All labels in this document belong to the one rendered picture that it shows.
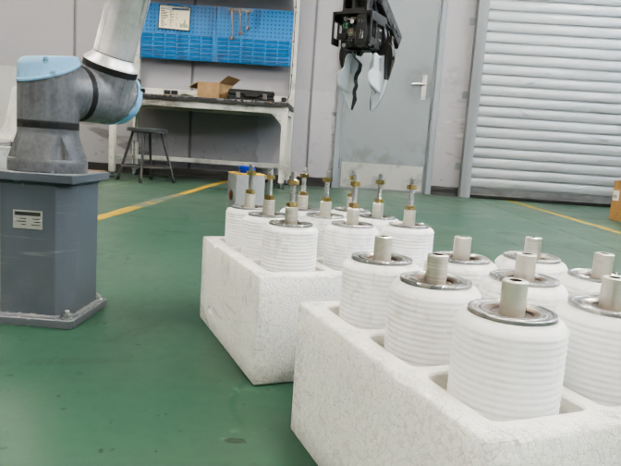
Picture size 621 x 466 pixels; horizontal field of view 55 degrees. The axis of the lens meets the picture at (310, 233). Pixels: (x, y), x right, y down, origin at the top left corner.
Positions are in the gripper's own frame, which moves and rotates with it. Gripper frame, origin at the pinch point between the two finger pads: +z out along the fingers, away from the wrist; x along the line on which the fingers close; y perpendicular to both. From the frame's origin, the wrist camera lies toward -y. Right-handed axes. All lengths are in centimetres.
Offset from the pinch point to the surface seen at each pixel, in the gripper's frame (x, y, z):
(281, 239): -6.4, 14.5, 23.4
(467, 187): -100, -495, 36
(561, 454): 41, 49, 31
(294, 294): -2.4, 16.0, 31.7
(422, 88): -150, -480, -58
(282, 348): -3.4, 17.1, 40.5
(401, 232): 7.6, -3.9, 22.3
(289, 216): -7.1, 10.9, 20.1
